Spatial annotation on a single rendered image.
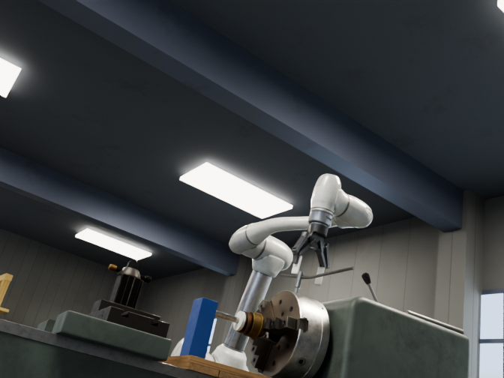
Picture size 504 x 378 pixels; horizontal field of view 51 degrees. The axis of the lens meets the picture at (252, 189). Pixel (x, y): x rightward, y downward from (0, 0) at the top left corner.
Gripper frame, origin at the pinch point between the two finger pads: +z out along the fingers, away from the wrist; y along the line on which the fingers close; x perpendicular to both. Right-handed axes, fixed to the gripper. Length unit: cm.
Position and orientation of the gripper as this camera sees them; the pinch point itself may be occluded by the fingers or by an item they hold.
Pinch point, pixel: (307, 277)
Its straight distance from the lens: 200.1
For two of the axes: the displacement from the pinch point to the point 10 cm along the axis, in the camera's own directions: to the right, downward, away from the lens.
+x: -6.8, 0.6, 7.3
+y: 6.9, 4.0, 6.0
